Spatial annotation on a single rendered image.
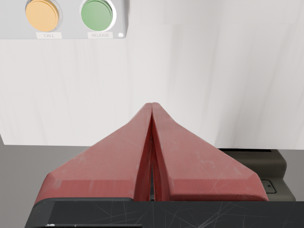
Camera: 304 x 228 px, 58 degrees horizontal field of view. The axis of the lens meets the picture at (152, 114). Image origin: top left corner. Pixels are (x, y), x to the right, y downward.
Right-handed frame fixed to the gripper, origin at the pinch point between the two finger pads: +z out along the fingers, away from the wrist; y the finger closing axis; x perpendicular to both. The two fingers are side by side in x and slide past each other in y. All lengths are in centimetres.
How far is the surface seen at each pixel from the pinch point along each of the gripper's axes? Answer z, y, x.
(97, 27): 25.8, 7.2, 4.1
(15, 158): 120, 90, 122
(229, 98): 36.9, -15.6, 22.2
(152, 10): 37.1, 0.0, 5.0
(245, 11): 37.2, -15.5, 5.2
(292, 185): 121, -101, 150
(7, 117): 37, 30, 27
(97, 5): 25.9, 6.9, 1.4
